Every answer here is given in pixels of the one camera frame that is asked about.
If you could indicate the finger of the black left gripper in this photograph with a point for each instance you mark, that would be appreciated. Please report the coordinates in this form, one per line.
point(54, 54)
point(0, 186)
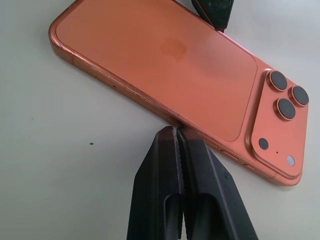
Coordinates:
point(215, 11)

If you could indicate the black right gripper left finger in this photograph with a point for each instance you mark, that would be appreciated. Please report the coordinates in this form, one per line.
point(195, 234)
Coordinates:
point(155, 180)

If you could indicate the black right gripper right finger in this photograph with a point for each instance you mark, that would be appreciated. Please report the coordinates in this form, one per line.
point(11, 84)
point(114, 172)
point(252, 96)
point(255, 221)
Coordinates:
point(212, 195)

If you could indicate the orange smartphone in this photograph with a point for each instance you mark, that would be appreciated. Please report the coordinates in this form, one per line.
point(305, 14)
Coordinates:
point(175, 75)

